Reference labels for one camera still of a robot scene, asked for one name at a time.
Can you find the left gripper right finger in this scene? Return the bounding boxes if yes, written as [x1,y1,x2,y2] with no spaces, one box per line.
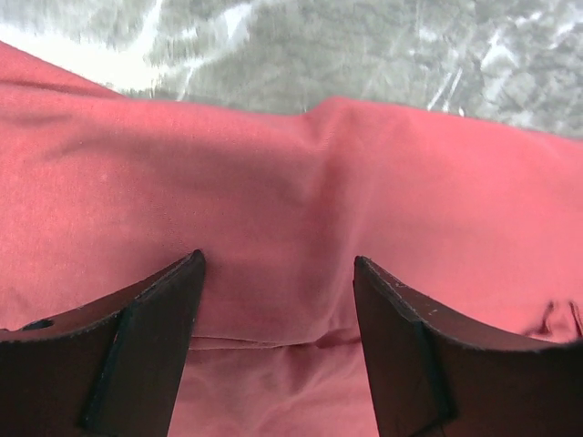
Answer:
[353,257,582,437]

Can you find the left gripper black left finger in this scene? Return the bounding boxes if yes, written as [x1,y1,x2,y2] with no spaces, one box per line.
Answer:
[1,251,205,436]

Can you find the pink t shirt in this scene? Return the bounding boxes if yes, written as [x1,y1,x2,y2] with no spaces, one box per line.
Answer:
[1,45,582,436]

